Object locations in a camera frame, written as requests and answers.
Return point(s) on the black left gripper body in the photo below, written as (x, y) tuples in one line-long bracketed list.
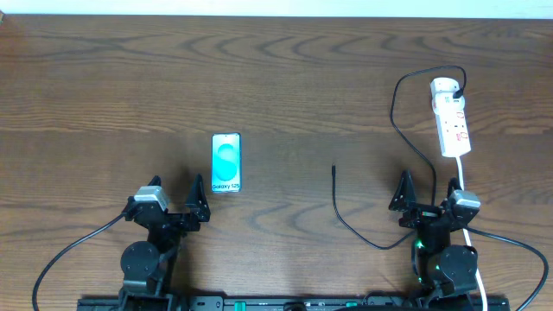
[(178, 227)]

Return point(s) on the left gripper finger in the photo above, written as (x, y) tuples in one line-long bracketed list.
[(196, 201), (156, 181)]

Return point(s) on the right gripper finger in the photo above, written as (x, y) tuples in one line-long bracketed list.
[(453, 185), (404, 198)]

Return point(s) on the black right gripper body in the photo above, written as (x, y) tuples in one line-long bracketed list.
[(420, 218)]

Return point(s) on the Galaxy S25 smartphone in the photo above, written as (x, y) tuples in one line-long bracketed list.
[(226, 163)]

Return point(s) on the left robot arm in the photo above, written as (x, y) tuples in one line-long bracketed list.
[(148, 265)]

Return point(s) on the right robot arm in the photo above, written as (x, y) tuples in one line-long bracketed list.
[(444, 269)]

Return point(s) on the white USB charger adapter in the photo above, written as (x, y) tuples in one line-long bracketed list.
[(443, 84)]

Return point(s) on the white power strip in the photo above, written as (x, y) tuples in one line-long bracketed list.
[(451, 124)]

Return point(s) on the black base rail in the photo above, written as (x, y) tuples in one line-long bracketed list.
[(218, 303)]

